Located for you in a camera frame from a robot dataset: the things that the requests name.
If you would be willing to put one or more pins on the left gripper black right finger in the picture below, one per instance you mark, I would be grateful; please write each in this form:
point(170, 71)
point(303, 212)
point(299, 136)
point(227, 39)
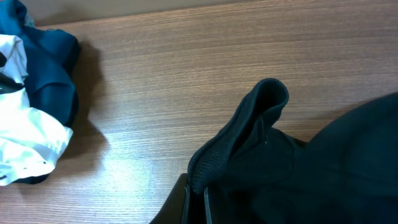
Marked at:
point(207, 207)

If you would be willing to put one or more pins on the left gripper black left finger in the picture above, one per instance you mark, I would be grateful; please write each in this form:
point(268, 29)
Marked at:
point(173, 208)

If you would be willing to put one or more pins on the white shirt with black letters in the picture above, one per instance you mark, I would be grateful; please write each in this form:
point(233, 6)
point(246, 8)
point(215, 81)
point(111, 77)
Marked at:
point(32, 141)

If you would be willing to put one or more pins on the black t-shirt with white logo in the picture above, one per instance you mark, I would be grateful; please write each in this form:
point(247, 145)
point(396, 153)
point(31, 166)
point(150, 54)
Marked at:
point(347, 173)

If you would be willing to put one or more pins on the dark blue garment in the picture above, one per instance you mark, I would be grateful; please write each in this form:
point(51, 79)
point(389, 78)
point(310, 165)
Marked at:
point(51, 57)

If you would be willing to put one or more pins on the light blue grey garment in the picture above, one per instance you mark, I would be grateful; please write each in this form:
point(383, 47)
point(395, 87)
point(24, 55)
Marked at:
point(29, 21)

